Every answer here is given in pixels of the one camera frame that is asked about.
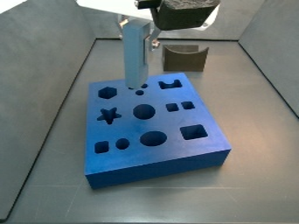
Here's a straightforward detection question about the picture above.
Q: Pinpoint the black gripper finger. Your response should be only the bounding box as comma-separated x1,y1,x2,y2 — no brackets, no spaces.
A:
116,14,129,39

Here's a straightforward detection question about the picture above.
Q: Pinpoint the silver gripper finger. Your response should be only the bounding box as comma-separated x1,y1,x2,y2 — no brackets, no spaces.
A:
144,27,161,62

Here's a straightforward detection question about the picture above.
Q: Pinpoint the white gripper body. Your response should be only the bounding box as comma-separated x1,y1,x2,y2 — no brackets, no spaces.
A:
74,0,220,32

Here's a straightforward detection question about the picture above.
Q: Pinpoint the blue shape sorting board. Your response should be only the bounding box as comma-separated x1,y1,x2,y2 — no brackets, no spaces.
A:
84,73,231,189

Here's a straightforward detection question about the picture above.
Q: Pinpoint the black curved holder stand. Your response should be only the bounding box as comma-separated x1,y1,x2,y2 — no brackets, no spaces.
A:
162,45,209,72

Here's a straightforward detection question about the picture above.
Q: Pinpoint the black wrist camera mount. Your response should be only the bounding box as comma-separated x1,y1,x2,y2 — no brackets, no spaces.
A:
134,0,220,31

